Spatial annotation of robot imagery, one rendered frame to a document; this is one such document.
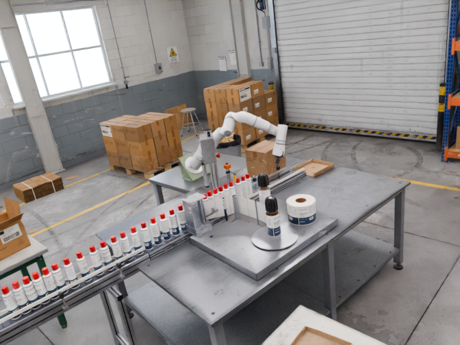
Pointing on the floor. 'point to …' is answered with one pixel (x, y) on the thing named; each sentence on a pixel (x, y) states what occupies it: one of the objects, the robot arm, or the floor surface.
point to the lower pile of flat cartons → (38, 187)
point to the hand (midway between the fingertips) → (277, 161)
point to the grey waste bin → (231, 150)
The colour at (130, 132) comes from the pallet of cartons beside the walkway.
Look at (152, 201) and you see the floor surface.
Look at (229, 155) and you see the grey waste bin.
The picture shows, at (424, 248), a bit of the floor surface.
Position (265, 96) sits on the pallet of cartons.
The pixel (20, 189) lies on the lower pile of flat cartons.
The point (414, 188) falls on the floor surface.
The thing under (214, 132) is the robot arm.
